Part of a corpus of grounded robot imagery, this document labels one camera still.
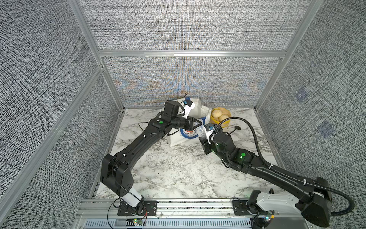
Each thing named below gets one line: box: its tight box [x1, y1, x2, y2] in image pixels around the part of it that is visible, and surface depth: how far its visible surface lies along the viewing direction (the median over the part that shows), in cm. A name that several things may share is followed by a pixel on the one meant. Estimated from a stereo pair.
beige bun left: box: [212, 109, 223, 118], surface depth 109 cm
